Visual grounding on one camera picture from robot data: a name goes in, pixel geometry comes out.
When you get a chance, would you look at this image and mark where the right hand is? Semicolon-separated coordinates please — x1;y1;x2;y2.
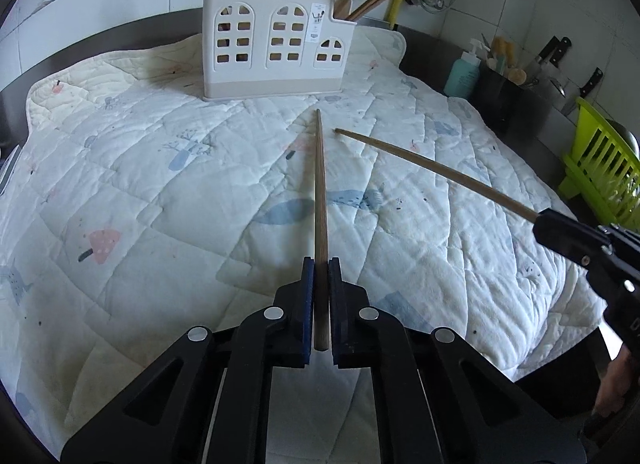
592;345;634;418

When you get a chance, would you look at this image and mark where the green dish rack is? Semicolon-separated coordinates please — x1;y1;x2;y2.
558;98;640;232

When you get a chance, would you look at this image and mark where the black utensil cup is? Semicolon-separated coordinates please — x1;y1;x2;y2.
469;65;540;133

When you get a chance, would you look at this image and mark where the white quilted mat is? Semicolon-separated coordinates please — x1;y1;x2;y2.
1;28;604;454

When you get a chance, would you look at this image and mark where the teal soap bottle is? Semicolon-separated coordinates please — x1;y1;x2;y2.
444;39;484;98

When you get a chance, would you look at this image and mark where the white utensil holder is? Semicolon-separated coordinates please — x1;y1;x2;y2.
202;0;356;100

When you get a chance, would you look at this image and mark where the black handled knife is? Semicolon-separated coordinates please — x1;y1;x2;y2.
528;36;573;77
561;67;603;116

